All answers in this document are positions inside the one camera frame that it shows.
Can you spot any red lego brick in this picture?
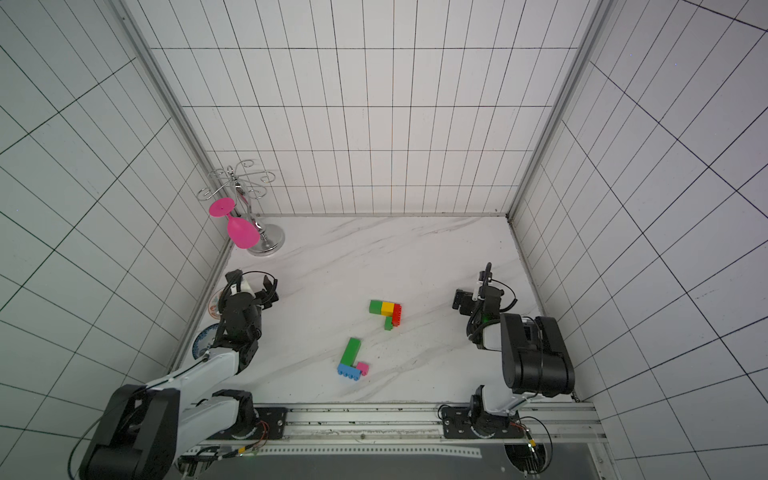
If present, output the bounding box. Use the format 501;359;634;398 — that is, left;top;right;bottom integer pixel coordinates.
392;304;402;327

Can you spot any blue lego brick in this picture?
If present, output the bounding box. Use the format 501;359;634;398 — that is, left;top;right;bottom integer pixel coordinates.
337;363;362;381

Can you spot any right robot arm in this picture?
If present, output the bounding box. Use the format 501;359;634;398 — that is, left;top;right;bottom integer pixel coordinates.
452;285;576;438

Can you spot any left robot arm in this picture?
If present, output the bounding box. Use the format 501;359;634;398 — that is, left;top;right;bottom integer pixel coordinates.
67;270;279;479

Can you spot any metal glass rack stand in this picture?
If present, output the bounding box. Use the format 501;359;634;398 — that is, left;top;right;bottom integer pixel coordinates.
196;159;285;256

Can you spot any pink plastic wine glass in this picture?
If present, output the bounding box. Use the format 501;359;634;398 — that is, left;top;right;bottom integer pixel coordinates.
209;198;260;249

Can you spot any blue patterned ceramic plate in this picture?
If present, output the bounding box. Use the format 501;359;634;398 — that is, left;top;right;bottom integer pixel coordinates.
191;324;218;360

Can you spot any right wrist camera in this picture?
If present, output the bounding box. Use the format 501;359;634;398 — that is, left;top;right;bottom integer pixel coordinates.
474;262;492;300

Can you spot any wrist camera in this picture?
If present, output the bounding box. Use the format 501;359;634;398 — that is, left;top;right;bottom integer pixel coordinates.
474;262;492;300
228;270;255;296

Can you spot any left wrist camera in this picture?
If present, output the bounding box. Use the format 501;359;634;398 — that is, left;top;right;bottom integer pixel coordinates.
228;270;255;296

